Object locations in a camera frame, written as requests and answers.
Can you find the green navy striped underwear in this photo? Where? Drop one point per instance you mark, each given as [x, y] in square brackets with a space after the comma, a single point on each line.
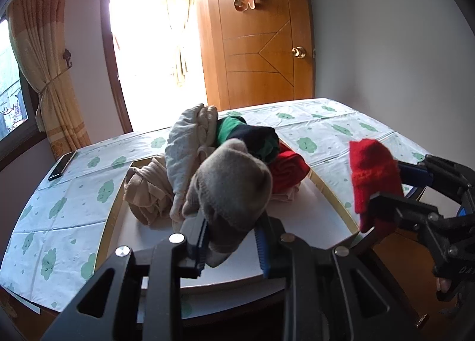
[256, 140]

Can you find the black phone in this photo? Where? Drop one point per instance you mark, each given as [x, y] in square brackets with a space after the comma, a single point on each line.
[61, 166]

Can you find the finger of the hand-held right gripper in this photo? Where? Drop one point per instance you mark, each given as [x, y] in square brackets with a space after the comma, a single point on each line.
[408, 214]
[412, 174]

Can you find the brass door knob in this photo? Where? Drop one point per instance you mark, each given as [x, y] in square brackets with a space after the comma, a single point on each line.
[298, 52]

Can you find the off-white knit underwear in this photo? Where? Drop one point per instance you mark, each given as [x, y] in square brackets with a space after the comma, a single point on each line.
[148, 196]

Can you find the cardboard tray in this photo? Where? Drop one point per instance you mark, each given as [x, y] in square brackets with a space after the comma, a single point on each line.
[319, 214]

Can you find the green cloud print tablecloth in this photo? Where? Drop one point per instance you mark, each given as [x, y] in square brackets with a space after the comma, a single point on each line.
[74, 214]

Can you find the wooden door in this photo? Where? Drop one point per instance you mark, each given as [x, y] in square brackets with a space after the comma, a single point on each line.
[252, 47]

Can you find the window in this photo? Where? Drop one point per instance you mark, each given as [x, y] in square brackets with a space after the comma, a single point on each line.
[11, 103]

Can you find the large red underwear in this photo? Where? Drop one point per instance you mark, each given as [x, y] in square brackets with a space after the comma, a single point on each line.
[287, 170]

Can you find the grey white ribbed underwear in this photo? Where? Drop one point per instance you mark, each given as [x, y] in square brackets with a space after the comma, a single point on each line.
[182, 155]

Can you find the beige knit underwear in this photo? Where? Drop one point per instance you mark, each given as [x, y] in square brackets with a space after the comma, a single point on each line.
[233, 192]

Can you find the person's right hand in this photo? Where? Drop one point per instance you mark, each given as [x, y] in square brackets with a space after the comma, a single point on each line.
[445, 287]

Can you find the small bright red underwear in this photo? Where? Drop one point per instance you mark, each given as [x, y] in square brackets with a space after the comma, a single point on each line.
[371, 174]

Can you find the brown door frame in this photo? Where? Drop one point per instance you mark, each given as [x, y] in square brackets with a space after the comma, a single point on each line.
[115, 66]

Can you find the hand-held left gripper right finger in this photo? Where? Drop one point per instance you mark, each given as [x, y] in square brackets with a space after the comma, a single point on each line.
[261, 248]

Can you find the curtain wall hook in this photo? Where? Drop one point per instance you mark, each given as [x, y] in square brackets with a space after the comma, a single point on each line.
[67, 57]

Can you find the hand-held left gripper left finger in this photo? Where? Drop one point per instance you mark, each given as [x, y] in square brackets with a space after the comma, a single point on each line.
[202, 248]

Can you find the sheer yellow curtain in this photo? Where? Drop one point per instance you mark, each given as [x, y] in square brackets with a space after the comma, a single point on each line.
[178, 47]

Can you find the beige curtain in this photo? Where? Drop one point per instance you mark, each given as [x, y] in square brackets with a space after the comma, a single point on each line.
[48, 66]

